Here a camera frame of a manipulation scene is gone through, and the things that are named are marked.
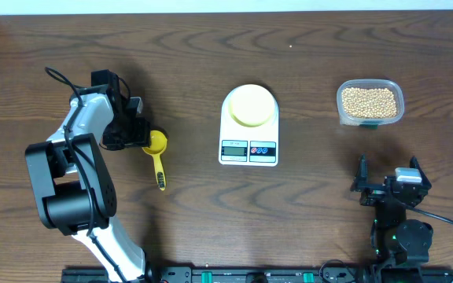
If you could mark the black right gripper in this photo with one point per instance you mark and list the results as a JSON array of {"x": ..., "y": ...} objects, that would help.
[{"x": 371, "y": 194}]

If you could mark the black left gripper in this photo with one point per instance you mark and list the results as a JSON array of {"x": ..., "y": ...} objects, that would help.
[{"x": 140, "y": 137}]

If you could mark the yellow measuring scoop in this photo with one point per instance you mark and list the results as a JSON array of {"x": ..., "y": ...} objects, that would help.
[{"x": 158, "y": 145}]

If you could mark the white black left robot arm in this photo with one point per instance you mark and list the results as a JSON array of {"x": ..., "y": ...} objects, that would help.
[{"x": 73, "y": 189}]

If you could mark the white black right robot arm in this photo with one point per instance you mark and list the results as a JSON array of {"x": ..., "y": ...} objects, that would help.
[{"x": 401, "y": 244}]

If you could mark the white digital kitchen scale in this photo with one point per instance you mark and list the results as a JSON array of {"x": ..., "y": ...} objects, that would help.
[{"x": 248, "y": 146}]

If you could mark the yellow bowl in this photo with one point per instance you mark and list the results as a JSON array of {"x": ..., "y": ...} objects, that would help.
[{"x": 251, "y": 105}]

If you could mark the clear plastic soybean container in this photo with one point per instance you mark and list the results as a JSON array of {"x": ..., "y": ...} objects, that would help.
[{"x": 369, "y": 102}]

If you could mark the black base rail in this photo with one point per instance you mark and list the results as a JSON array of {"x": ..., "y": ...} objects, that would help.
[{"x": 333, "y": 274}]

